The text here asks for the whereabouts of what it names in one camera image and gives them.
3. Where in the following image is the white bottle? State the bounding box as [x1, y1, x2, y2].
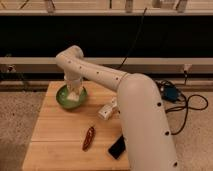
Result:
[98, 97, 117, 120]

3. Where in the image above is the black floor cable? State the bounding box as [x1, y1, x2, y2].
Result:
[156, 79, 210, 136]

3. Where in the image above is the green ceramic bowl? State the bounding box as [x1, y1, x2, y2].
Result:
[56, 85, 87, 109]

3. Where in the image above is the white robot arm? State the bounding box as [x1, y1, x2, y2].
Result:
[56, 46, 180, 171]

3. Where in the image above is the wooden cutting board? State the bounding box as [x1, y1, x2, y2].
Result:
[22, 81, 129, 171]

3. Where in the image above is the white sponge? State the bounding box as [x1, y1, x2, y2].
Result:
[68, 92, 80, 101]

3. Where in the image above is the black smartphone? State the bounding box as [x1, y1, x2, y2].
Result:
[108, 136, 126, 159]

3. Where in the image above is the black hanging cable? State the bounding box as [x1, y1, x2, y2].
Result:
[112, 7, 148, 74]

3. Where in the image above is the blue power adapter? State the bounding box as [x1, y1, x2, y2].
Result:
[162, 85, 179, 102]

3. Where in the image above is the red chili pepper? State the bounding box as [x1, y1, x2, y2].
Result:
[82, 126, 95, 151]

